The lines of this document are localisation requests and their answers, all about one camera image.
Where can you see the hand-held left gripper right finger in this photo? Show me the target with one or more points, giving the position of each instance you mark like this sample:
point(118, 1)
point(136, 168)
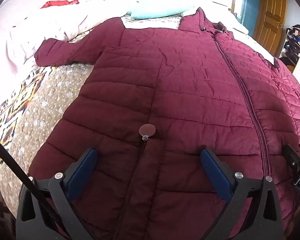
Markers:
point(215, 173)

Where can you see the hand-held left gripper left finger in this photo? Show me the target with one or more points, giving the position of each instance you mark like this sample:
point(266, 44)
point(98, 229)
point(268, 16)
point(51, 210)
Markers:
point(82, 175)

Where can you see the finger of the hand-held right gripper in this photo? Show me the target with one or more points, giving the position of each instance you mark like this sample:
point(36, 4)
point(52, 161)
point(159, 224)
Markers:
point(292, 156)

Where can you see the maroon quilted puffer coat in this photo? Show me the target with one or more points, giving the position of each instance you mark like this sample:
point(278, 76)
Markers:
point(180, 92)

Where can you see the geometric patterned fleece blanket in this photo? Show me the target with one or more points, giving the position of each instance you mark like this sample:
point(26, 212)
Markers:
point(12, 110)

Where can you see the cluttered shelf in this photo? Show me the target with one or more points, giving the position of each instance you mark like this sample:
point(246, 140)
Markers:
point(296, 42)

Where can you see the wooden door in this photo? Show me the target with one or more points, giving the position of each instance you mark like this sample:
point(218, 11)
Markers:
point(271, 15)

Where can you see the white duvet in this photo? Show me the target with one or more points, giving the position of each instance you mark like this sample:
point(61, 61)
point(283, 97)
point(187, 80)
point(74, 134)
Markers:
point(32, 27)

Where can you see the blue glass door panel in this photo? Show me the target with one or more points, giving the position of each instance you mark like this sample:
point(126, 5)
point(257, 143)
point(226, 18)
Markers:
point(245, 7)

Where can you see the teal pillow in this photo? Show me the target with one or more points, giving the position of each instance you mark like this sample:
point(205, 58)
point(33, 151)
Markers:
point(157, 12)

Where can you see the red cloth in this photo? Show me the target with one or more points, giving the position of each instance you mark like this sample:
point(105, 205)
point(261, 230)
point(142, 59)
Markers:
point(57, 3)

